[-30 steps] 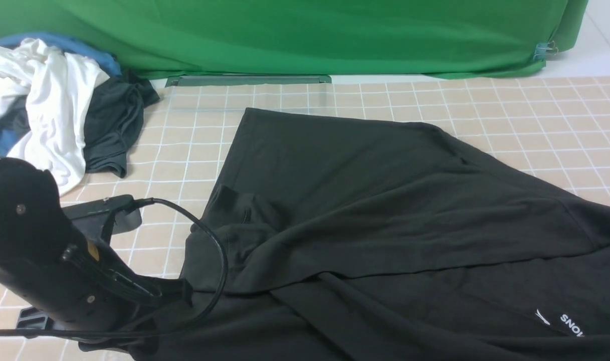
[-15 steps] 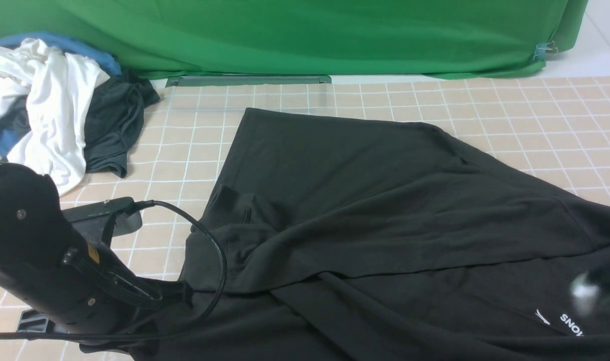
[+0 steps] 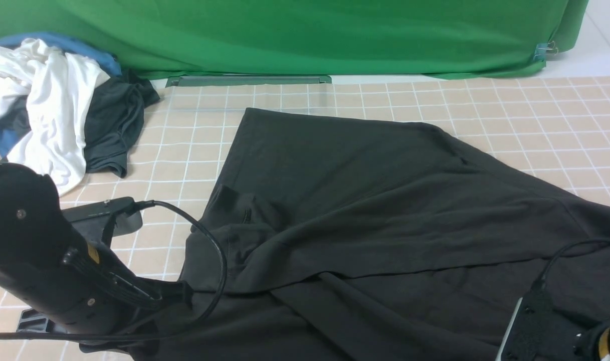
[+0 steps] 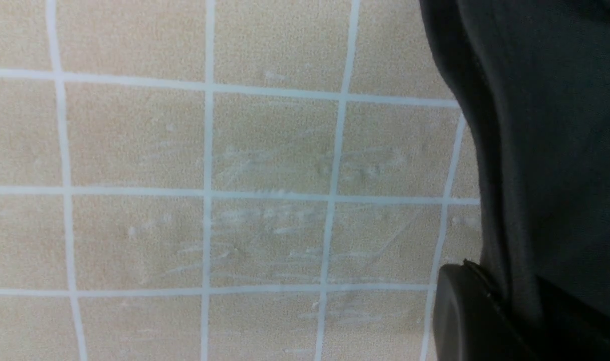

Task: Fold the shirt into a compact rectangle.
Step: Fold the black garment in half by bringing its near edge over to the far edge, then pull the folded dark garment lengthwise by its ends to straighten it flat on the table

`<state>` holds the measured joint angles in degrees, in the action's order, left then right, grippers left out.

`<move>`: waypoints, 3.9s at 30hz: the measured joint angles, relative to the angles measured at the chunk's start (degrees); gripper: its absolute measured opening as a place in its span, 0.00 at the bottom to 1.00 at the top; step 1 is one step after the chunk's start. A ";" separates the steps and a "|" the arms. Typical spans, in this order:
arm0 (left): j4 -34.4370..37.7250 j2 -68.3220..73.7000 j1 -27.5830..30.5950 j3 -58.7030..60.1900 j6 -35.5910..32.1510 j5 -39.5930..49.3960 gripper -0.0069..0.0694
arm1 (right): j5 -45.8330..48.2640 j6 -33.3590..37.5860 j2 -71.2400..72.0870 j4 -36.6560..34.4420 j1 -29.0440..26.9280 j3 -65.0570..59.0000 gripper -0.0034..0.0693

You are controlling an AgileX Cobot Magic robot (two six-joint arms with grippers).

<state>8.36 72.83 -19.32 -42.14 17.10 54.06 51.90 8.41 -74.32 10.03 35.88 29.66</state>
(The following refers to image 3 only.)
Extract white crumpled shirt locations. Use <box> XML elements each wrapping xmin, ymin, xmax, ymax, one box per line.
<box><xmin>0</xmin><ymin>39</ymin><xmax>110</xmax><ymax>195</ymax></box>

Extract dark gray long-sleeved shirt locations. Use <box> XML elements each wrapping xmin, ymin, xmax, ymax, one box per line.
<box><xmin>79</xmin><ymin>107</ymin><xmax>610</xmax><ymax>361</ymax></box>

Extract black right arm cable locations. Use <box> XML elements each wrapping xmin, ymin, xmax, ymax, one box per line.
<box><xmin>533</xmin><ymin>238</ymin><xmax>610</xmax><ymax>296</ymax></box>

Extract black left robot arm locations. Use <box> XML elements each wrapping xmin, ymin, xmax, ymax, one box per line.
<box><xmin>0</xmin><ymin>163</ymin><xmax>193</xmax><ymax>336</ymax></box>

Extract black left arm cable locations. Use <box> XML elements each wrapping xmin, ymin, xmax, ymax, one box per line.
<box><xmin>0</xmin><ymin>200</ymin><xmax>229</xmax><ymax>342</ymax></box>

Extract dark gray crumpled t-shirt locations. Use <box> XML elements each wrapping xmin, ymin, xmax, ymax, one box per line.
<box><xmin>0</xmin><ymin>70</ymin><xmax>160</xmax><ymax>178</ymax></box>

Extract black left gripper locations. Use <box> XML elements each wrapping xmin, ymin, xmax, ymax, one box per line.
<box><xmin>0</xmin><ymin>220</ymin><xmax>192</xmax><ymax>336</ymax></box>

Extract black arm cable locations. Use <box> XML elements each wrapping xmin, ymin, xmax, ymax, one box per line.
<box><xmin>533</xmin><ymin>238</ymin><xmax>610</xmax><ymax>296</ymax></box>
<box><xmin>0</xmin><ymin>200</ymin><xmax>229</xmax><ymax>342</ymax></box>

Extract blue crumpled garment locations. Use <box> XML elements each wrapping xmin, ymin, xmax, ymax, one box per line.
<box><xmin>0</xmin><ymin>33</ymin><xmax>122</xmax><ymax>159</ymax></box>

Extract beige grid-pattern table mat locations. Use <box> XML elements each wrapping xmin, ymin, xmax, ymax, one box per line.
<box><xmin>0</xmin><ymin>77</ymin><xmax>610</xmax><ymax>360</ymax></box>

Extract green backdrop cloth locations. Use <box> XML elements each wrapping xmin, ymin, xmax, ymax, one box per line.
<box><xmin>0</xmin><ymin>1</ymin><xmax>587</xmax><ymax>79</ymax></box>

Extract blue binder clip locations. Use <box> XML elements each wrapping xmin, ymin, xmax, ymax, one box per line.
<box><xmin>532</xmin><ymin>41</ymin><xmax>559</xmax><ymax>62</ymax></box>

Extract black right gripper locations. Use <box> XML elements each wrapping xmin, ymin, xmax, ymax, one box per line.
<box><xmin>496</xmin><ymin>289</ymin><xmax>610</xmax><ymax>360</ymax></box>

